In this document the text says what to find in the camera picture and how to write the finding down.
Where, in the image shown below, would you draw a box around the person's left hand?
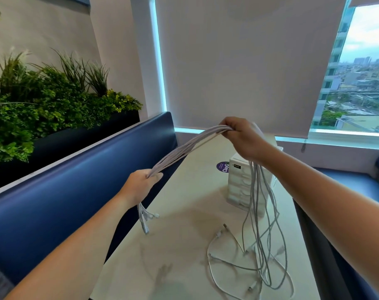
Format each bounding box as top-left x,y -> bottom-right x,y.
119,169 -> 164,210

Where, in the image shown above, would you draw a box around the person's right hand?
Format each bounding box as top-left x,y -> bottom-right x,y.
219,117 -> 273,166

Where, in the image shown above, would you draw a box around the white mini drawer cabinet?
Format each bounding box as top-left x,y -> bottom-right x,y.
226,146 -> 284,218

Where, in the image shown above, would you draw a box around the person's left forearm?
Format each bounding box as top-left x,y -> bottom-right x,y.
3,193 -> 137,300

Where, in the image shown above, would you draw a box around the person's right forearm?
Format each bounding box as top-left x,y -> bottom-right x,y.
258,146 -> 379,300

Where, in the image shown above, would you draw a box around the black planter box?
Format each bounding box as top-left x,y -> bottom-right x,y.
0,110 -> 141,193

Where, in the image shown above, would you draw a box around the white table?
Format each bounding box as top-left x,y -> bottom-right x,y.
89,134 -> 321,300

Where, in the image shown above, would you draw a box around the blue padded bench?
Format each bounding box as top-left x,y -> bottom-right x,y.
0,111 -> 185,286
294,150 -> 379,300

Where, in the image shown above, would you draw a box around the white roller blind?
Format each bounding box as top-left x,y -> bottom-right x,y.
155,0 -> 348,138
348,0 -> 379,8

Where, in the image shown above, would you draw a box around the glass window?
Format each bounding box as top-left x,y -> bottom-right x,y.
311,2 -> 379,133

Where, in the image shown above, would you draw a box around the green leafy plants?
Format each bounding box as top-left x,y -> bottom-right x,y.
0,48 -> 143,171

